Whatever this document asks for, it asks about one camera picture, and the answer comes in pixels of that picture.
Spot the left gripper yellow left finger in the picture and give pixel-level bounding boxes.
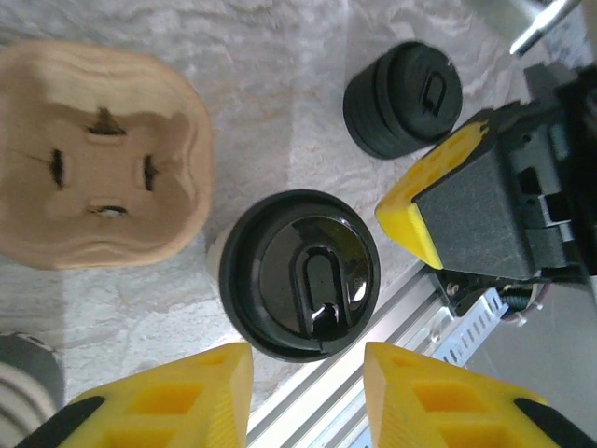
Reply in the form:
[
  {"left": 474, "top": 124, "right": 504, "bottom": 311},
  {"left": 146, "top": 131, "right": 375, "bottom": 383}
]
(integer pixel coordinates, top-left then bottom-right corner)
[{"left": 18, "top": 342, "right": 256, "bottom": 448}]

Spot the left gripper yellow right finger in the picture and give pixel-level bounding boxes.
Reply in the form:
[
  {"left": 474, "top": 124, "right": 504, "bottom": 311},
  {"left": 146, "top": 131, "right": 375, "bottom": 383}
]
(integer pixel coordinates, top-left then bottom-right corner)
[{"left": 362, "top": 342, "right": 597, "bottom": 448}]

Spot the black plastic cup lid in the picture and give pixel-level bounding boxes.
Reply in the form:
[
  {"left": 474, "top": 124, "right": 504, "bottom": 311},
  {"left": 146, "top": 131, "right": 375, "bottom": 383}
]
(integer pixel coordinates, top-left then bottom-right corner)
[
  {"left": 361, "top": 55, "right": 451, "bottom": 150},
  {"left": 352, "top": 64, "right": 435, "bottom": 156},
  {"left": 217, "top": 189, "right": 382, "bottom": 363},
  {"left": 372, "top": 40, "right": 464, "bottom": 144},
  {"left": 342, "top": 74, "right": 421, "bottom": 161}
]

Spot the slotted grey cable duct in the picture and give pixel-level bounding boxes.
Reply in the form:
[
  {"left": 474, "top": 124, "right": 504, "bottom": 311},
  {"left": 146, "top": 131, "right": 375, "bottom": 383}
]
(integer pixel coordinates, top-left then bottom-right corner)
[{"left": 436, "top": 287, "right": 512, "bottom": 368}]

